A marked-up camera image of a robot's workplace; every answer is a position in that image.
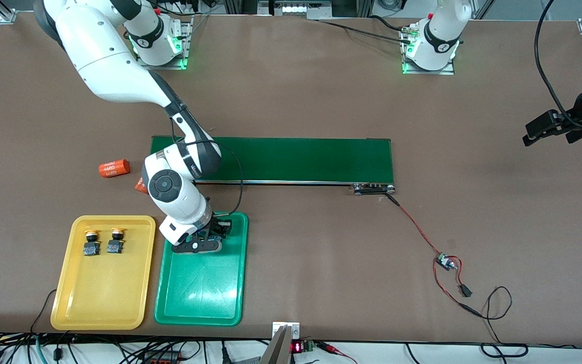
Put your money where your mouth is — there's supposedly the yellow push button switch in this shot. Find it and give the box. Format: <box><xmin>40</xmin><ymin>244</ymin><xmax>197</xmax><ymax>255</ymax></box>
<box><xmin>107</xmin><ymin>228</ymin><xmax>126</xmax><ymax>255</ymax></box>
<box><xmin>83</xmin><ymin>229</ymin><xmax>102</xmax><ymax>256</ymax></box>

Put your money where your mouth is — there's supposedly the green plastic tray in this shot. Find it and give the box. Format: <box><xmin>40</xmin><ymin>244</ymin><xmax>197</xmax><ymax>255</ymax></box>
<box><xmin>154</xmin><ymin>210</ymin><xmax>249</xmax><ymax>327</ymax></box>

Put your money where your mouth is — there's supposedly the yellow plastic tray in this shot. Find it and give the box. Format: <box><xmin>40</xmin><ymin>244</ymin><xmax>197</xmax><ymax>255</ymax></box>
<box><xmin>50</xmin><ymin>215</ymin><xmax>157</xmax><ymax>331</ymax></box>

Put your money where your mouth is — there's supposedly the green belt conveyor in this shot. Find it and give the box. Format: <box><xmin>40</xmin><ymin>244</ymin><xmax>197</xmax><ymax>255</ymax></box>
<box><xmin>147</xmin><ymin>135</ymin><xmax>396</xmax><ymax>196</ymax></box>

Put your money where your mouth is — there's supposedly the red black power strip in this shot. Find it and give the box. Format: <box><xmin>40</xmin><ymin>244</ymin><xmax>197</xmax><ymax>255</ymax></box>
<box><xmin>142</xmin><ymin>350</ymin><xmax>180</xmax><ymax>364</ymax></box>

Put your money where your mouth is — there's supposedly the grey metal wedge bar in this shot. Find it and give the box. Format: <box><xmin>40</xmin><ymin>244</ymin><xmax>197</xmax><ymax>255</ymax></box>
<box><xmin>260</xmin><ymin>325</ymin><xmax>292</xmax><ymax>364</ymax></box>

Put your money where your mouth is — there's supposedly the red clip lead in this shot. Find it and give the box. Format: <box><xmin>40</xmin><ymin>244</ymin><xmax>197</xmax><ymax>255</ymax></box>
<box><xmin>316</xmin><ymin>341</ymin><xmax>357</xmax><ymax>364</ymax></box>

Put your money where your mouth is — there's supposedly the small motor controller board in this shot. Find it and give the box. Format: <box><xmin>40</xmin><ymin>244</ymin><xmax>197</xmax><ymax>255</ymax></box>
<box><xmin>435</xmin><ymin>253</ymin><xmax>459</xmax><ymax>272</ymax></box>

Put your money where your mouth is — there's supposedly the red lead with black plug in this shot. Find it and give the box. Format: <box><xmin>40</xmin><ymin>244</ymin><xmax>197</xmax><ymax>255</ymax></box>
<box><xmin>450</xmin><ymin>257</ymin><xmax>473</xmax><ymax>298</ymax></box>

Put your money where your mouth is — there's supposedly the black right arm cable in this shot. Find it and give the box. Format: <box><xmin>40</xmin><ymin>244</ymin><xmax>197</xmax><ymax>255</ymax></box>
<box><xmin>170</xmin><ymin>116</ymin><xmax>244</xmax><ymax>217</ymax></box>

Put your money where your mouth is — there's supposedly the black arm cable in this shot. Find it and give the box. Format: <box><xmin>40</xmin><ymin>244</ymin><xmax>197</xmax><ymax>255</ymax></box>
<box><xmin>170</xmin><ymin>116</ymin><xmax>244</xmax><ymax>217</ymax></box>
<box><xmin>533</xmin><ymin>0</ymin><xmax>582</xmax><ymax>131</ymax></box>

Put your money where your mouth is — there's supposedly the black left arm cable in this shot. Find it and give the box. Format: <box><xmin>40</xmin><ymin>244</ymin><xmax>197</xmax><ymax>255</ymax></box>
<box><xmin>533</xmin><ymin>0</ymin><xmax>582</xmax><ymax>131</ymax></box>

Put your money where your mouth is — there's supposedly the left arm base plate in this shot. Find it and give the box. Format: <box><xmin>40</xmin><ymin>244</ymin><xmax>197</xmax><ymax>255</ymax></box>
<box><xmin>401</xmin><ymin>25</ymin><xmax>457</xmax><ymax>75</ymax></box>

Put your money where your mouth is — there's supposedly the small metal bracket plate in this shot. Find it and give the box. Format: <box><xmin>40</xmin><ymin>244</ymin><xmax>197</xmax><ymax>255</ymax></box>
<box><xmin>272</xmin><ymin>322</ymin><xmax>301</xmax><ymax>338</ymax></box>

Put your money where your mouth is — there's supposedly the thin black cable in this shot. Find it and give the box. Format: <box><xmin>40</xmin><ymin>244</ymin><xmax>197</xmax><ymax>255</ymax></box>
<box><xmin>30</xmin><ymin>289</ymin><xmax>58</xmax><ymax>335</ymax></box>

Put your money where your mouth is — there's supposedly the red black conveyor cable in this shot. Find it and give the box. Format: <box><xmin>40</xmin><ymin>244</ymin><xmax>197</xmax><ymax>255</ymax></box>
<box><xmin>385</xmin><ymin>193</ymin><xmax>441</xmax><ymax>258</ymax></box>

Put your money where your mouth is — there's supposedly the teal cable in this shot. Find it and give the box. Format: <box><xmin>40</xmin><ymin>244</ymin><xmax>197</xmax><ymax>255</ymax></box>
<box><xmin>33</xmin><ymin>336</ymin><xmax>49</xmax><ymax>364</ymax></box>

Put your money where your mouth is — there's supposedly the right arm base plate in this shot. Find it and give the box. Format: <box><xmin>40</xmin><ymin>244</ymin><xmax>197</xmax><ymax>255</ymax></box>
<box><xmin>134</xmin><ymin>14</ymin><xmax>194</xmax><ymax>70</ymax></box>

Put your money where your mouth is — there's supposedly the black table cable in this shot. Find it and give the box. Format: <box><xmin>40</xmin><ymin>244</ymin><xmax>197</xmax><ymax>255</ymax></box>
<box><xmin>319</xmin><ymin>15</ymin><xmax>418</xmax><ymax>45</ymax></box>

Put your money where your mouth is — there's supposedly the aluminium frame rack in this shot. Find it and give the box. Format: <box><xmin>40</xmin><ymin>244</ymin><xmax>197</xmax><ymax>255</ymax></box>
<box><xmin>223</xmin><ymin>0</ymin><xmax>372</xmax><ymax>20</ymax></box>

